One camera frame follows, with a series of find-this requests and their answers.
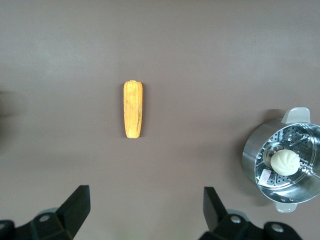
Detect steel steamer pot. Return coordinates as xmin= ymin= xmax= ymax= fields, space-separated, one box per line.
xmin=241 ymin=107 xmax=320 ymax=214

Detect pink white label sticker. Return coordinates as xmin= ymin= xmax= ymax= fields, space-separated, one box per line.
xmin=258 ymin=168 xmax=274 ymax=187

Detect yellow corn cob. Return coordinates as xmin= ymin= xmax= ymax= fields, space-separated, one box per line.
xmin=122 ymin=80 xmax=144 ymax=139

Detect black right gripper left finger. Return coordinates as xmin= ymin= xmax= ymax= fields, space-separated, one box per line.
xmin=0 ymin=184 xmax=91 ymax=240

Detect white steamed bun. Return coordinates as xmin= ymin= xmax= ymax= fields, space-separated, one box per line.
xmin=270 ymin=149 xmax=300 ymax=176

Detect brown table cover sheet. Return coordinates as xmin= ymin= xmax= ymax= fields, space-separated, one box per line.
xmin=0 ymin=0 xmax=320 ymax=240

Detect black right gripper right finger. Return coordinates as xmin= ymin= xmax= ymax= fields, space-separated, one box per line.
xmin=199 ymin=186 xmax=304 ymax=240

